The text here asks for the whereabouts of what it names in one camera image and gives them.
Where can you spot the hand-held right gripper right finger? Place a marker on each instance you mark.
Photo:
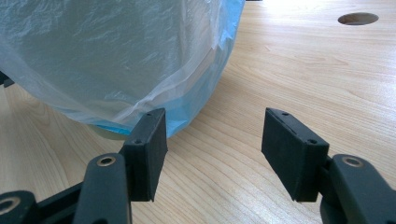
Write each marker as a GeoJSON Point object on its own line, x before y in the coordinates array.
{"type": "Point", "coordinates": [292, 161]}

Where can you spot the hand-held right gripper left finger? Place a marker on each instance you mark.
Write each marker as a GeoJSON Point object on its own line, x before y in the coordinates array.
{"type": "Point", "coordinates": [146, 161]}

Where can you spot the white plastic bag blue band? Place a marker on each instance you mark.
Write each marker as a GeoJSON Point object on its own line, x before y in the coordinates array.
{"type": "Point", "coordinates": [109, 56]}

